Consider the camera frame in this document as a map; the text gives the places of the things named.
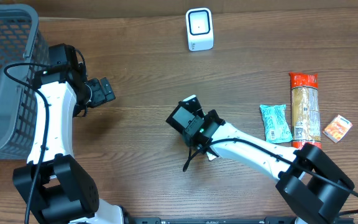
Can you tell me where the teal snack packet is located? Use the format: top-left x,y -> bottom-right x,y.
260,105 -> 293,144

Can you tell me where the orange long noodle packet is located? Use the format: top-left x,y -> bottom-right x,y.
289,72 -> 321,149

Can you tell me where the small orange sachet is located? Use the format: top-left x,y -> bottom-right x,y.
323,115 -> 352,143

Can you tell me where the white tube with gold cap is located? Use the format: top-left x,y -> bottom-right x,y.
183,95 -> 217,161

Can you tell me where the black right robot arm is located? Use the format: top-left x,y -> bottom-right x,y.
168,108 -> 354,223

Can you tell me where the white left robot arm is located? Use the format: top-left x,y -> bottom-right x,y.
12,70 -> 131,224

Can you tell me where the white barcode scanner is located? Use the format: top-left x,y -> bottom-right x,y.
185,7 -> 214,52

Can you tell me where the grey plastic shopping basket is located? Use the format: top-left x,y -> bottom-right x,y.
0,4 -> 50,159

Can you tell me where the brown cardboard backdrop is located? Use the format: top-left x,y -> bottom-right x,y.
0,0 -> 358,19

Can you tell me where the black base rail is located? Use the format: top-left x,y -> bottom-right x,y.
126,216 -> 356,224

